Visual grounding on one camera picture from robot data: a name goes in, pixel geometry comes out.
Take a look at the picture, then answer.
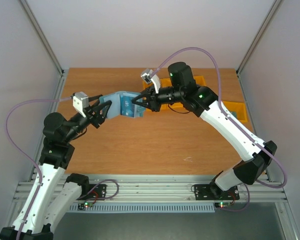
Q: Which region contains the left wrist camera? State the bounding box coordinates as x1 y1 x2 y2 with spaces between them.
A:
72 91 89 118

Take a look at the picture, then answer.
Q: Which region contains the middle yellow bin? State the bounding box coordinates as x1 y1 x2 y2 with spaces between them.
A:
193 75 207 86

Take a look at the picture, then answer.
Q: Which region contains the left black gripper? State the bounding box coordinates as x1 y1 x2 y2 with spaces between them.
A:
63 93 112 143

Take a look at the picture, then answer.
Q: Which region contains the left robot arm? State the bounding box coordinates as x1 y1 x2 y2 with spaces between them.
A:
0 92 112 240

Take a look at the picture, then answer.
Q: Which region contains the left frame post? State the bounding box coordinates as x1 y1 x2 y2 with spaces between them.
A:
18 0 64 76

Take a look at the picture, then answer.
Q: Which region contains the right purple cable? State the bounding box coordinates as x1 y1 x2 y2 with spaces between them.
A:
151 46 288 188

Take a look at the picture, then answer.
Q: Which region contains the right frame post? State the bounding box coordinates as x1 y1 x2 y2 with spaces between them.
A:
236 0 284 78

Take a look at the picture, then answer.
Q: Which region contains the teal card holder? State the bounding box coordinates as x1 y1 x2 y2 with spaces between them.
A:
99 91 146 119

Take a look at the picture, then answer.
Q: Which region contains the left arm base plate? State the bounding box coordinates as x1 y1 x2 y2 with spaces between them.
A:
79 184 107 201

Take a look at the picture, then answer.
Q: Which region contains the grey slotted cable duct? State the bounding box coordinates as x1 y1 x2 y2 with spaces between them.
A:
68 202 215 214

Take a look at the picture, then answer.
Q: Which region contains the right yellow bin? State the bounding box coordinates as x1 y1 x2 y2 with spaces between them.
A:
223 101 248 124

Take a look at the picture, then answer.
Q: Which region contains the card in right bin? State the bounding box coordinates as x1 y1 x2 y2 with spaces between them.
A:
231 111 238 119

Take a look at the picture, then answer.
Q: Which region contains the small circuit board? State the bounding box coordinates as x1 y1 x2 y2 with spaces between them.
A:
77 202 94 211
214 201 232 209

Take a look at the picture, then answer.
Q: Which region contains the right small circuit board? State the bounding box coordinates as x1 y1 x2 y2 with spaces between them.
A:
214 201 232 209

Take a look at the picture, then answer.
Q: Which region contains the frame post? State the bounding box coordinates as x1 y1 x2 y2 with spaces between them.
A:
18 0 64 76
236 0 284 78

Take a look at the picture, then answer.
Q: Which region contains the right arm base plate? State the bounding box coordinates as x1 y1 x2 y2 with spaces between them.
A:
190 184 240 201

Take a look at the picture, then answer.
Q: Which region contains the blue VIP card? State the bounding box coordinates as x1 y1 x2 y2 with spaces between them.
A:
120 94 136 118

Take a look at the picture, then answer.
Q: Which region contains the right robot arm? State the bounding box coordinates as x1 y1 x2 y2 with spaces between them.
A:
132 62 277 199

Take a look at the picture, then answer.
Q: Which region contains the left small circuit board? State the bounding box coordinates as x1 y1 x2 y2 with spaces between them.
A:
77 202 94 211

